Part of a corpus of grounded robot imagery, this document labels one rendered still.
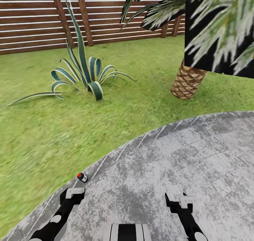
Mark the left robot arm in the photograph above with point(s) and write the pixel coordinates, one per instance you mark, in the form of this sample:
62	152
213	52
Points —
57	226

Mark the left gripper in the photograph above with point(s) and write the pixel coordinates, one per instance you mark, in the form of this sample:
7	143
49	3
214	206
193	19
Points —
74	200

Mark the robot trunk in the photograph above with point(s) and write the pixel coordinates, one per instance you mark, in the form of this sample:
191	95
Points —
127	232

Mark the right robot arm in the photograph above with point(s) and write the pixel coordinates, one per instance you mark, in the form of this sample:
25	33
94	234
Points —
184	209

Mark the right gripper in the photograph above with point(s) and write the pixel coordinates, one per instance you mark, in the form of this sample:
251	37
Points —
176	208

